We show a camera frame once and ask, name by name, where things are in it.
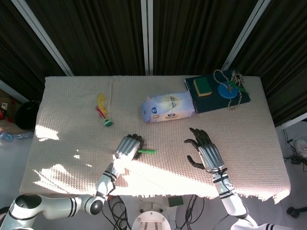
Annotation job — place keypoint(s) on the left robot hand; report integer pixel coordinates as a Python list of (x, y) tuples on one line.
[(127, 147)]

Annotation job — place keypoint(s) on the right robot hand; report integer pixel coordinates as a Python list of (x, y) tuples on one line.
[(211, 155)]

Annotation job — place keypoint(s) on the green stick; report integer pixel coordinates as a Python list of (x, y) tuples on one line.
[(148, 151)]

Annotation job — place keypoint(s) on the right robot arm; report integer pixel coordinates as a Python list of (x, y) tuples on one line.
[(230, 198)]

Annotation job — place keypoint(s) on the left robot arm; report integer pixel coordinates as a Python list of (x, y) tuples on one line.
[(57, 207)]

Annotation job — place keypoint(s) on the yellow feather shuttlecock green base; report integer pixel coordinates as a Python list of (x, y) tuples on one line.
[(108, 122)]

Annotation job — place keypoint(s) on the dark notebook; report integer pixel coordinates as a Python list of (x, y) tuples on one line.
[(211, 104)]

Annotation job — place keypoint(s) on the blue white tissue pack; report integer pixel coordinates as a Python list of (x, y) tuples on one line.
[(168, 107)]

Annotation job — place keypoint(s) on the small green block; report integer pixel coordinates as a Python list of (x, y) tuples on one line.
[(175, 201)]

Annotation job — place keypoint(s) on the blue round disc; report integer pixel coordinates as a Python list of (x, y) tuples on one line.
[(225, 92)]

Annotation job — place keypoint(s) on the white waffle tablecloth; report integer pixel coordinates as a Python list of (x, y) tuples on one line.
[(72, 107)]

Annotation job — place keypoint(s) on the yellow green sponge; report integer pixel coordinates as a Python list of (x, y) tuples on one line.
[(202, 86)]

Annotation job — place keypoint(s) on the white robot torso base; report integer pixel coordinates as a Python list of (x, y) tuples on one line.
[(151, 218)]

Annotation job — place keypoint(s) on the small white device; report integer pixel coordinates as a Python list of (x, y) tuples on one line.
[(301, 148)]

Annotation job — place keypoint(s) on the black round bag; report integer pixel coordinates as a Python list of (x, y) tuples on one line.
[(27, 116)]

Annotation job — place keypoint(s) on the clear plastic bottle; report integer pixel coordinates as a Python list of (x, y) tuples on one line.
[(16, 136)]

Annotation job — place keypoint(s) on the dark pleated curtain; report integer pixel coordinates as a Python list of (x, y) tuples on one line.
[(96, 36), (19, 48), (192, 36), (287, 60)]

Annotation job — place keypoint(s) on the white frame post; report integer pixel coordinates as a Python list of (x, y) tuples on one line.
[(45, 38), (247, 36), (147, 36)]

